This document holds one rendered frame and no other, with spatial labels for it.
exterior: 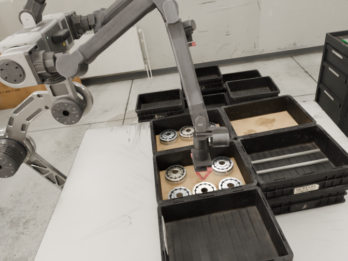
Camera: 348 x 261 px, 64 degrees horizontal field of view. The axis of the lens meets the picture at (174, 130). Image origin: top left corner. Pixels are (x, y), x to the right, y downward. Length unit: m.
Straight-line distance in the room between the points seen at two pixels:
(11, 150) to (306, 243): 1.48
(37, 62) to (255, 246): 0.98
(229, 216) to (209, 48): 3.36
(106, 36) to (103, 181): 0.87
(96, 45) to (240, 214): 0.82
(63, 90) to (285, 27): 3.57
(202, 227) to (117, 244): 0.40
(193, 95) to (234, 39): 3.36
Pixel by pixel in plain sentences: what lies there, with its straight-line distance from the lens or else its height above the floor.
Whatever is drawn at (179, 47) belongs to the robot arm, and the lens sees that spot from 0.96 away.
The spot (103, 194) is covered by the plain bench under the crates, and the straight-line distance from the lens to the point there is 1.54.
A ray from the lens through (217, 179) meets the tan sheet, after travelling 1.29.
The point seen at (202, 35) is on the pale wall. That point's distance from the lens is 4.20.
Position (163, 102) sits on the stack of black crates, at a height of 0.49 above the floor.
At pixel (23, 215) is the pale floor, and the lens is 2.78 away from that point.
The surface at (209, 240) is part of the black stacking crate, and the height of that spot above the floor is 0.83.
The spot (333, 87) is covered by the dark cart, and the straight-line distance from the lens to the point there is 2.71.
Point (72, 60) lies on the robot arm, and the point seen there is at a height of 1.46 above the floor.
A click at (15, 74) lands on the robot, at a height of 1.44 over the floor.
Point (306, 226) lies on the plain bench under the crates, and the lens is 1.34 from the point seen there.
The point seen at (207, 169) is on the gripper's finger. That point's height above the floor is 1.03.
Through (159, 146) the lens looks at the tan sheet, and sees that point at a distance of 1.52.
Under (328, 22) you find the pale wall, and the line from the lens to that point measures 4.70.
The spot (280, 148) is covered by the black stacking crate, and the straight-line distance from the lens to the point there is 1.46.
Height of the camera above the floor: 1.76
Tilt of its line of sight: 35 degrees down
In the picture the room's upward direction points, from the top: 10 degrees counter-clockwise
